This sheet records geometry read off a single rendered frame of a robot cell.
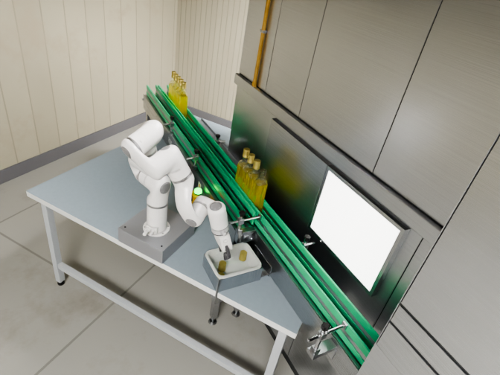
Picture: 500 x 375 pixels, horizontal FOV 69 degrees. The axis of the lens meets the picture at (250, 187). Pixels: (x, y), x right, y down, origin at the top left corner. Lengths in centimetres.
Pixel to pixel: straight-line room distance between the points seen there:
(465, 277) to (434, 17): 77
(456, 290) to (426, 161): 54
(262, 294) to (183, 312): 94
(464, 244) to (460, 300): 12
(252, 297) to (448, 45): 119
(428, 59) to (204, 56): 376
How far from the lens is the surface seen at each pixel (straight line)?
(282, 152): 182
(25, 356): 249
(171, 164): 134
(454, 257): 82
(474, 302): 83
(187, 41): 489
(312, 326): 158
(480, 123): 118
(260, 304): 165
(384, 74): 137
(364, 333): 150
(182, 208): 141
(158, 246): 172
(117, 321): 251
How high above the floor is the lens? 202
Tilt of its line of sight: 33 degrees down
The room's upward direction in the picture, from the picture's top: 11 degrees clockwise
